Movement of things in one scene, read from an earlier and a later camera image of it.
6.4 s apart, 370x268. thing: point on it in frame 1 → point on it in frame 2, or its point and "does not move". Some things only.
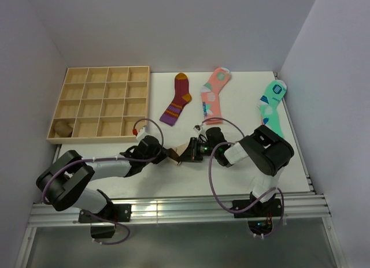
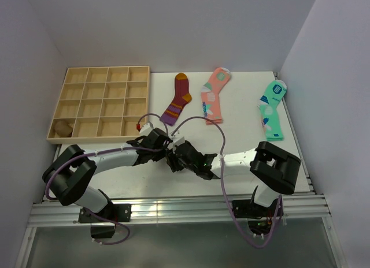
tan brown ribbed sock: (63, 129) does not move
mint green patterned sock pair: (267, 105) does not move
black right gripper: (192, 152) → (171, 161)
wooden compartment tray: (100, 104) does not move
